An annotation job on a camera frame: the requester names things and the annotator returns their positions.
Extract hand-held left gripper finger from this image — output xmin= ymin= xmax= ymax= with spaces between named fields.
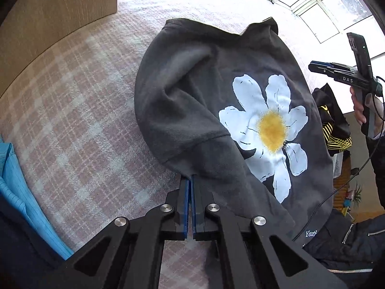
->
xmin=192 ymin=175 xmax=349 ymax=289
xmin=39 ymin=178 xmax=191 ymax=289

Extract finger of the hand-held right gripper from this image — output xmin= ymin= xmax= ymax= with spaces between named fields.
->
xmin=309 ymin=61 xmax=356 ymax=71
xmin=308 ymin=65 xmax=335 ymax=77

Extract grey daisy print sweatshirt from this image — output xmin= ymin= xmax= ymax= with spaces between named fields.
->
xmin=134 ymin=17 xmax=334 ymax=241

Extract person's right hand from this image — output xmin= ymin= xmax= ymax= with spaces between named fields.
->
xmin=350 ymin=88 xmax=385 ymax=141

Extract black garment yellow stripes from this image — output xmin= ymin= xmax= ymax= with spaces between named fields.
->
xmin=311 ymin=84 xmax=353 ymax=157

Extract white framed window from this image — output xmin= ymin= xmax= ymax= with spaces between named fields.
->
xmin=125 ymin=0 xmax=375 ymax=59

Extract green potted plant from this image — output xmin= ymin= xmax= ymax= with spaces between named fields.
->
xmin=353 ymin=182 xmax=365 ymax=210

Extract person's black zipped jacket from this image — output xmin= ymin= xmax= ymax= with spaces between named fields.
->
xmin=302 ymin=208 xmax=385 ymax=289

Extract light blue folded garment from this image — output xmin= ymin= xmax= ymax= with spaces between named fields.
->
xmin=0 ymin=135 xmax=75 ymax=261

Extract navy folded garment white logo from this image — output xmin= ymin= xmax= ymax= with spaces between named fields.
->
xmin=0 ymin=193 xmax=65 ymax=289

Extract light wooden board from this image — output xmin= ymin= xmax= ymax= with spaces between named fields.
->
xmin=0 ymin=0 xmax=118 ymax=97

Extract black cable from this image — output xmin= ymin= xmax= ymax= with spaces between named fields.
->
xmin=314 ymin=77 xmax=385 ymax=213

